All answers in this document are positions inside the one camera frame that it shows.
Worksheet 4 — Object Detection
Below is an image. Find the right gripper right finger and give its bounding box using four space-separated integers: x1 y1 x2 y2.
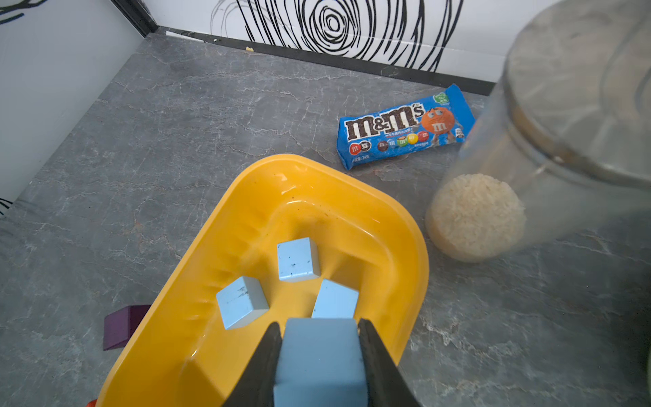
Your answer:
358 319 420 407

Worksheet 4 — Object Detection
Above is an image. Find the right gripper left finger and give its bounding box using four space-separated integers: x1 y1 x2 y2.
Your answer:
222 322 282 407

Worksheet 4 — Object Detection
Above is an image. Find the blue cube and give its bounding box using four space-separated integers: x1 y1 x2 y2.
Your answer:
311 279 359 319
273 318 368 406
276 237 320 283
216 276 270 330

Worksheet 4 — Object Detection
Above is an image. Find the yellow plastic tub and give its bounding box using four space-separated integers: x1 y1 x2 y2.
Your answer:
98 154 430 406

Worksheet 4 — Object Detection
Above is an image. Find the purple cube near tub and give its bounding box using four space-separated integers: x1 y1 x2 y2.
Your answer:
103 305 151 351

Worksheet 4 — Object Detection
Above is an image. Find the blue candy packet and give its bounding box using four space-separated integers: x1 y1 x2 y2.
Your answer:
337 85 476 171

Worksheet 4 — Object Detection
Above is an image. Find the clear plastic jar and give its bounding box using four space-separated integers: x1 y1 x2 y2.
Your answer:
426 1 650 262

